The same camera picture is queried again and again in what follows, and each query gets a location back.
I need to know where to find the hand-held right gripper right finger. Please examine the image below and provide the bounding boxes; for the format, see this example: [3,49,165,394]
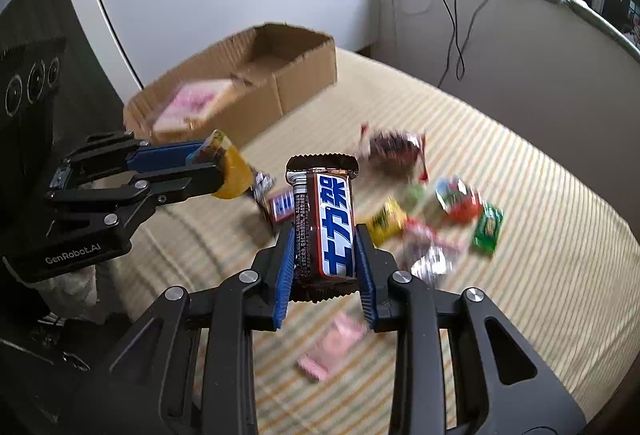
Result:
[352,224,588,435]

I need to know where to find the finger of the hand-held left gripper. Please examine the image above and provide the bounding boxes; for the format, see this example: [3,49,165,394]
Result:
[49,130,213,188]
[44,162,227,233]

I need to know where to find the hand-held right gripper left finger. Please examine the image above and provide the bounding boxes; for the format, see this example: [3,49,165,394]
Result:
[65,222,297,435]

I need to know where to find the yellow orange snack packet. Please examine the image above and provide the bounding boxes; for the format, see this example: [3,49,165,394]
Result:
[187,129,256,201]

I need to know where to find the large brown chocolate bar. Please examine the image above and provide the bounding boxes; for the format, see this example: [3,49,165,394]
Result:
[285,154,360,305]

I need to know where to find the small brown chocolate bar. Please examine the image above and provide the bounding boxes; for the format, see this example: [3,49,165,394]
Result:
[252,170,296,236]

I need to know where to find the clear silver snack packet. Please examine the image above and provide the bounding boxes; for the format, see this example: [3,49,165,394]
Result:
[400,217,463,286]

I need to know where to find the white and red egg packet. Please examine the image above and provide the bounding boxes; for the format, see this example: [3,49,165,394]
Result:
[434,175,485,223]

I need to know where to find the dark red snack packet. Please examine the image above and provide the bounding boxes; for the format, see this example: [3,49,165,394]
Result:
[359,122,430,183]

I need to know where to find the brown cardboard box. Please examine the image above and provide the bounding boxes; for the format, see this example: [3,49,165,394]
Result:
[122,22,338,151]

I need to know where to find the pink and white snack packet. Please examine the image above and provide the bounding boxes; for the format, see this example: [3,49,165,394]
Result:
[150,78,241,143]

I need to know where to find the pink wafer packet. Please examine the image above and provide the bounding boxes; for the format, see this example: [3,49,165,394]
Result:
[298,312,368,383]

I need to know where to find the yellow green snack packet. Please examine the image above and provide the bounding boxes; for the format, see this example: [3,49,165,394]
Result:
[364,196,408,246]

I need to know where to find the small light green packet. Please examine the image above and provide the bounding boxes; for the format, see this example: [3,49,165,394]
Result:
[404,182,431,211]

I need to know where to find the dark hanging cable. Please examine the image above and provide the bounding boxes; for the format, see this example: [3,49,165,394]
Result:
[436,0,512,89]

